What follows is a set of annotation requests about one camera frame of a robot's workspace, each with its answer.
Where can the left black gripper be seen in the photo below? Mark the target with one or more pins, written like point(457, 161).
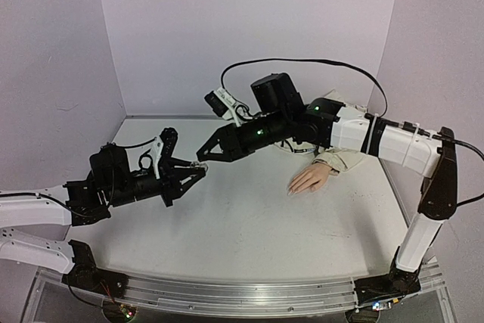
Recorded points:
point(170, 179)

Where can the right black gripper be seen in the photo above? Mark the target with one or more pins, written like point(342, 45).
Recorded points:
point(233, 141)

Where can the clear nail polish bottle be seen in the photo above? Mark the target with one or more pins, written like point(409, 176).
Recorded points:
point(200, 165)

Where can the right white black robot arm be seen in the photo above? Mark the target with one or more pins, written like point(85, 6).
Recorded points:
point(329, 123)

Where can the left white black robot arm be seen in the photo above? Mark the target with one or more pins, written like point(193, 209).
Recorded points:
point(49, 207)

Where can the mannequin hand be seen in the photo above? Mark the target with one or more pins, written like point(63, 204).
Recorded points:
point(311, 178)

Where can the beige jacket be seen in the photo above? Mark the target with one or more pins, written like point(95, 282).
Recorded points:
point(338, 159)

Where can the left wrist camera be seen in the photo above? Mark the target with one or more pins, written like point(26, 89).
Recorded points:
point(162, 149)

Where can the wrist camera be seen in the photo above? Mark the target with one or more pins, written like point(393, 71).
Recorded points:
point(162, 149)
point(225, 106)

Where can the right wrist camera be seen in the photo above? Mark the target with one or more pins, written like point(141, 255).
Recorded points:
point(225, 106)

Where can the aluminium front rail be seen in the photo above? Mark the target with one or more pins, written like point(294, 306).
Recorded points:
point(251, 300)

